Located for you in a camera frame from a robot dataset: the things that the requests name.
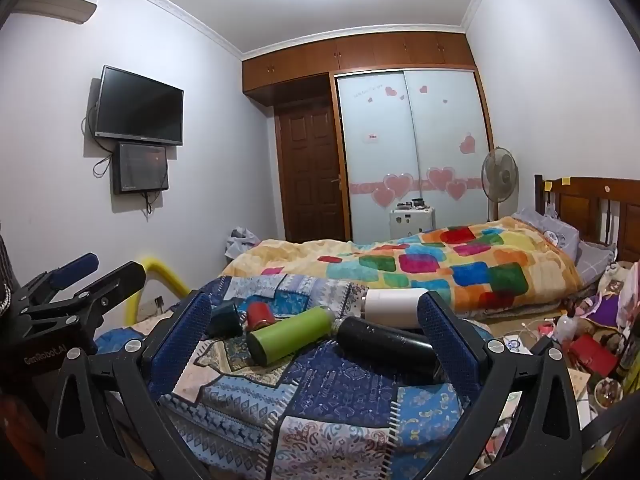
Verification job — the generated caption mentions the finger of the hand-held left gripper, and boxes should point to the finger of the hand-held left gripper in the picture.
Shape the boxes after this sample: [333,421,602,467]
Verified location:
[27,261,147,332]
[12,253,100,311]

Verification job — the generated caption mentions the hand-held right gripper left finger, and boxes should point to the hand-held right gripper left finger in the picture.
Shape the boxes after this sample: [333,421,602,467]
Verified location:
[45,290,213,480]

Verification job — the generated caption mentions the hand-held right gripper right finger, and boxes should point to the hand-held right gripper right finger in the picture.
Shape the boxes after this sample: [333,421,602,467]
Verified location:
[417,290,597,480]

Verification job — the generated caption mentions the white thermos cup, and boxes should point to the white thermos cup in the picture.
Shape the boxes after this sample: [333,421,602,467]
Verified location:
[357,288,427,332]

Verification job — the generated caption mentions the black thermos cup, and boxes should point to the black thermos cup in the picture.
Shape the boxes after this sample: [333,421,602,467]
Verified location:
[332,316,442,382]

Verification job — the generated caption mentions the green thermos cup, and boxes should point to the green thermos cup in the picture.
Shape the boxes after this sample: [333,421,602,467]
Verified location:
[246,305,342,367]

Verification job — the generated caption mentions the dark teal cup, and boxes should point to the dark teal cup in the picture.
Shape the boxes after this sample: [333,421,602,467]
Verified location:
[207,300,245,340]

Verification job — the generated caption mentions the red cup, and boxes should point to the red cup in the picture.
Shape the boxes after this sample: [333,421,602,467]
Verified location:
[246,302,275,332]

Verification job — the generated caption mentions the yellow foam tube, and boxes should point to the yellow foam tube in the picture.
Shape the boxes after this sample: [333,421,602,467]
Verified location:
[124,255,194,329]

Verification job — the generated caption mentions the colourful checked blanket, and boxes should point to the colourful checked blanket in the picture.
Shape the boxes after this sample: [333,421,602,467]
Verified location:
[222,216,584,320]

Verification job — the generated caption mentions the grey cloth pile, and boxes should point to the grey cloth pile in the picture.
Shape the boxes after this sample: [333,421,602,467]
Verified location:
[224,227,262,262]

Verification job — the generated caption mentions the white plastic bottle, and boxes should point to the white plastic bottle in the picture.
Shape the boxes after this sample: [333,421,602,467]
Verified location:
[554,309,582,345]

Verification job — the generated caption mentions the small white cabinet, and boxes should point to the small white cabinet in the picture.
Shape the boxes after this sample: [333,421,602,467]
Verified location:
[389,200,437,237]

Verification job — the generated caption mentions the blue patchwork blanket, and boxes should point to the blue patchwork blanket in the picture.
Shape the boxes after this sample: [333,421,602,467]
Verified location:
[95,274,503,480]

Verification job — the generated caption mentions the red box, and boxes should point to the red box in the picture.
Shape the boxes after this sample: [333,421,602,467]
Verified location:
[569,335,619,379]

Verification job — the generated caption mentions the grey printed pillow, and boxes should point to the grey printed pillow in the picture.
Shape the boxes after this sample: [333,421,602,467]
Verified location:
[512,207,582,262]

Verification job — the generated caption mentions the purple cloth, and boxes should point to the purple cloth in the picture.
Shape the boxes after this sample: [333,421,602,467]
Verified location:
[597,294,627,328]

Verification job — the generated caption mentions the clear glass jar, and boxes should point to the clear glass jar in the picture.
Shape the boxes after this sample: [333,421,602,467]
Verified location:
[594,377,624,412]

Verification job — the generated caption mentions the grey checked pillow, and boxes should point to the grey checked pillow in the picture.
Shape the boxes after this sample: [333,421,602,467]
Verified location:
[574,240,617,283]

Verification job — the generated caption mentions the white printed bag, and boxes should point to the white printed bag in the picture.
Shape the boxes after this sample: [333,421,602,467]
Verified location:
[594,261,635,311]

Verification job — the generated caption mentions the standing fan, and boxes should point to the standing fan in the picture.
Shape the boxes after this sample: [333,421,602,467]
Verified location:
[480,147,520,222]

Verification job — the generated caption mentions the wooden bed headboard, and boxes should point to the wooden bed headboard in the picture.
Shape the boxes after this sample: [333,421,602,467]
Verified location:
[533,175,640,264]

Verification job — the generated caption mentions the brown wooden door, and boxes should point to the brown wooden door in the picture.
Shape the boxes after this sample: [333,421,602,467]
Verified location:
[274,101,352,244]

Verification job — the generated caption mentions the frosted sliding wardrobe doors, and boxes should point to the frosted sliding wardrobe doors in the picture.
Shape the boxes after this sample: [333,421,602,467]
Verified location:
[334,67,496,244]

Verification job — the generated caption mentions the white air conditioner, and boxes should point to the white air conditioner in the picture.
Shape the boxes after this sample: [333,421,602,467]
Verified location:
[9,0,99,27]

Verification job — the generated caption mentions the wooden overhead cabinet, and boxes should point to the wooden overhead cabinet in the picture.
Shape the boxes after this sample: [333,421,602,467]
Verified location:
[242,30,477,107]

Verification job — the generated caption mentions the small black wall monitor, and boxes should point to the small black wall monitor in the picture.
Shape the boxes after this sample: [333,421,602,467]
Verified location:
[112,142,170,196]

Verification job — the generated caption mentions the black television cable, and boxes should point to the black television cable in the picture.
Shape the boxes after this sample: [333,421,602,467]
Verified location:
[82,102,115,179]

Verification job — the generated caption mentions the wall-mounted black television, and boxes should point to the wall-mounted black television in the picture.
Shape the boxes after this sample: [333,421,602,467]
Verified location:
[94,65,185,147]

